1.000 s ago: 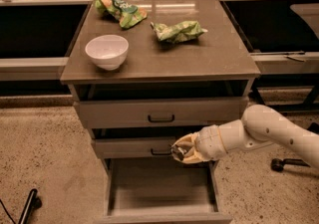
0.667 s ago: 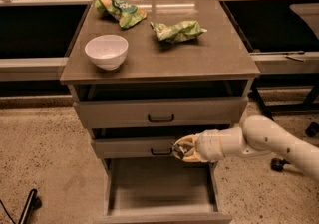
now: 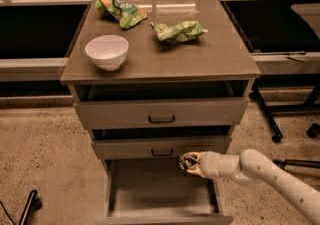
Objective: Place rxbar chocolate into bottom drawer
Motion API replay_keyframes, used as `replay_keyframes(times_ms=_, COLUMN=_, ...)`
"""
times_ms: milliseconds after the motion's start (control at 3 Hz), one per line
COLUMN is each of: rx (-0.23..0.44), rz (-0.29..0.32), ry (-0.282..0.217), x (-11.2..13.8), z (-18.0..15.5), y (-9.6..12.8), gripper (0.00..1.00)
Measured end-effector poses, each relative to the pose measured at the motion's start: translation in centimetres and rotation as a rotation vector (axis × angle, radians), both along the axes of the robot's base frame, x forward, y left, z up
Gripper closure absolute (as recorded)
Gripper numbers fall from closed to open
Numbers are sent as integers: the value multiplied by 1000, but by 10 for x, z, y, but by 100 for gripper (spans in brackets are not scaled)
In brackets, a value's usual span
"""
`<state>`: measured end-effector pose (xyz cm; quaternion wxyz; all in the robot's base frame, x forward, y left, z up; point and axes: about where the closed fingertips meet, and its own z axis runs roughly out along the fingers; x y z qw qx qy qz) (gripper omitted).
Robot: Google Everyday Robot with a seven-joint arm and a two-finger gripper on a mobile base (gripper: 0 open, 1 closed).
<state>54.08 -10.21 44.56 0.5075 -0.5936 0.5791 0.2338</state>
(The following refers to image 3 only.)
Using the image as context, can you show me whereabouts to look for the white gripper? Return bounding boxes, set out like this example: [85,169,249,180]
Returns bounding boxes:
[179,152,221,179]

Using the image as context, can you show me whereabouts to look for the black rxbar chocolate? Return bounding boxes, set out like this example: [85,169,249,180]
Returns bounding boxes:
[179,157,195,173]

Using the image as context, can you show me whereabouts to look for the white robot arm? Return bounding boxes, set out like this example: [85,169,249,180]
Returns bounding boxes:
[179,149,320,225]

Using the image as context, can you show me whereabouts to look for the bottom grey drawer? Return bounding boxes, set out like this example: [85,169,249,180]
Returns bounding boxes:
[93,158,233,225]

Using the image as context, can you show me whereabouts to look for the grey drawer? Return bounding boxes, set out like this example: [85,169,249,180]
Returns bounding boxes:
[74,97,249,129]
[93,158,233,225]
[92,126,231,160]

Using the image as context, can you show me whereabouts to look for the grey drawer cabinet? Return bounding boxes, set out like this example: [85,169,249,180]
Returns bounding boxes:
[60,0,262,170]

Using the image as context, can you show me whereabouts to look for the middle grey drawer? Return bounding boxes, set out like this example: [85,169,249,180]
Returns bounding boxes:
[92,126,231,160]

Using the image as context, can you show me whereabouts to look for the top grey drawer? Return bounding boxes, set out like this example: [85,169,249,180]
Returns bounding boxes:
[74,97,249,129]

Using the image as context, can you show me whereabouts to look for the black chair base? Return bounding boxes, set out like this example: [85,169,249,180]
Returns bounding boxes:
[273,123,320,169]

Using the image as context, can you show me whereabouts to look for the crumpled green snack bag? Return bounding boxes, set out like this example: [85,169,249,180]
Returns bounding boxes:
[151,21,208,44]

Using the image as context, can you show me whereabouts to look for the white bowl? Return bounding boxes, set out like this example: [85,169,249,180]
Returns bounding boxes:
[85,35,129,71]

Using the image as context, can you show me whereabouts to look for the green chip bag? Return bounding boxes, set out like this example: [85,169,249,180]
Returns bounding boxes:
[94,0,148,30]

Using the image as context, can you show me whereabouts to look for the black stand leg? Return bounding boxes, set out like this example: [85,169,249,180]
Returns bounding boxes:
[0,189,43,225]

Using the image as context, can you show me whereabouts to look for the black table frame with caster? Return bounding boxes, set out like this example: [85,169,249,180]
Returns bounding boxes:
[252,82,320,143]

